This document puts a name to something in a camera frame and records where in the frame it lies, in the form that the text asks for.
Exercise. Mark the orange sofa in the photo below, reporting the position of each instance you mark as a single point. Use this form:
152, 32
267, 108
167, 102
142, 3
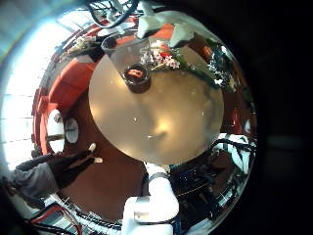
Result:
70, 84

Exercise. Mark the red plastic object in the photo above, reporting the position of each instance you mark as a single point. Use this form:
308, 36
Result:
236, 120

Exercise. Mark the grey round side table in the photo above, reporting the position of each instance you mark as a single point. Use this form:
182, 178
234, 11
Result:
71, 130

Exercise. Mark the flower bouquet with green stems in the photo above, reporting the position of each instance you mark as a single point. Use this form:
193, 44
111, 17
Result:
169, 60

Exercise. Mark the person in grey top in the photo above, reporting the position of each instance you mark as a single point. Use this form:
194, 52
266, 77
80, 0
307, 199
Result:
35, 181

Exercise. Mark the black control box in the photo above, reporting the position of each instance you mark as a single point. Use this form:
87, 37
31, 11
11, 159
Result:
195, 186

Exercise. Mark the flower planter by sofa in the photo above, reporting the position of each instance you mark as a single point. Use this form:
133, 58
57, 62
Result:
81, 44

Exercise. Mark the white round side table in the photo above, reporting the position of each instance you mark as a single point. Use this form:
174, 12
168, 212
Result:
55, 130

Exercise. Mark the orange round pouf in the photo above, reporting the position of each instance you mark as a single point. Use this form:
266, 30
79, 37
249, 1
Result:
207, 52

